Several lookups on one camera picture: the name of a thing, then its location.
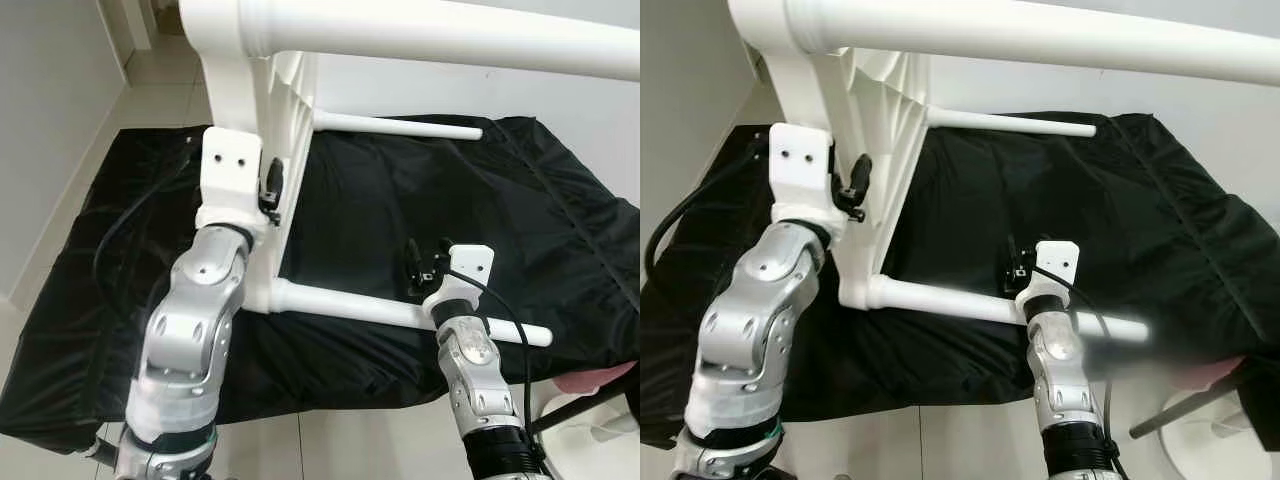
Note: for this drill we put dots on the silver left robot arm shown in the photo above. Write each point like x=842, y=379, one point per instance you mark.
x=750, y=330
x=190, y=330

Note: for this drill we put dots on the white round floor fan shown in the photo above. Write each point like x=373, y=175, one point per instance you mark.
x=1225, y=445
x=595, y=445

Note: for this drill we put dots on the pink round stool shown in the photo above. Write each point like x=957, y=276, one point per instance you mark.
x=595, y=378
x=1205, y=372

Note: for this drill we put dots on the white plastic table leg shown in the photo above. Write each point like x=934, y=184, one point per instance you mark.
x=1010, y=122
x=1050, y=40
x=950, y=300
x=400, y=125
x=450, y=40
x=350, y=305

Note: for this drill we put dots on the black metal pole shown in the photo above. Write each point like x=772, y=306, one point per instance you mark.
x=1190, y=410
x=585, y=408

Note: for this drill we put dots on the black fabric table cloth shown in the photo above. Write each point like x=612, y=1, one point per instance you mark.
x=1000, y=210
x=400, y=210

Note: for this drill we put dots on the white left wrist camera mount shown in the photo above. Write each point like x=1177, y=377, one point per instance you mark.
x=800, y=162
x=228, y=165

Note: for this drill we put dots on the white plastic children table top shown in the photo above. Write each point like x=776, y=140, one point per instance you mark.
x=230, y=90
x=800, y=90

